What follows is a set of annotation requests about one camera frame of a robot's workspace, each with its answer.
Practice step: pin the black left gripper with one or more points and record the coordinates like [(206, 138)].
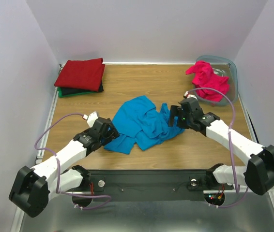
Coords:
[(112, 134)]

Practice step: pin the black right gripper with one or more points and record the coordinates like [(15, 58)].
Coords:
[(178, 117)]

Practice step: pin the blue t-shirt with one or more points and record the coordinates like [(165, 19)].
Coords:
[(138, 122)]

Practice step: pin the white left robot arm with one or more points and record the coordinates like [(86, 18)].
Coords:
[(35, 187)]

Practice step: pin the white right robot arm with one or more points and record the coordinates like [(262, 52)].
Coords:
[(257, 173)]

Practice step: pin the pink crumpled t-shirt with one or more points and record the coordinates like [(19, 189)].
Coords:
[(205, 77)]

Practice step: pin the black folded t-shirt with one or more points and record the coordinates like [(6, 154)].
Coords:
[(100, 89)]

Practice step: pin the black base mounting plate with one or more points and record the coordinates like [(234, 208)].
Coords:
[(154, 185)]

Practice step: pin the green folded t-shirt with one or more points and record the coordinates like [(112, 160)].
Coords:
[(67, 92)]

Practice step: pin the red folded t-shirt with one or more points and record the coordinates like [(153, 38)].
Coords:
[(81, 74)]

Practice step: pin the clear plastic bin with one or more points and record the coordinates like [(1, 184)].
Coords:
[(224, 67)]

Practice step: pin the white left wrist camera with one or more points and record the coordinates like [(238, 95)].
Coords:
[(91, 118)]

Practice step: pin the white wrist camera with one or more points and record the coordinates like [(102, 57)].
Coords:
[(187, 95), (91, 118)]

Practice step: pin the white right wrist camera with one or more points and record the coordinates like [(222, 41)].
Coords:
[(187, 95)]

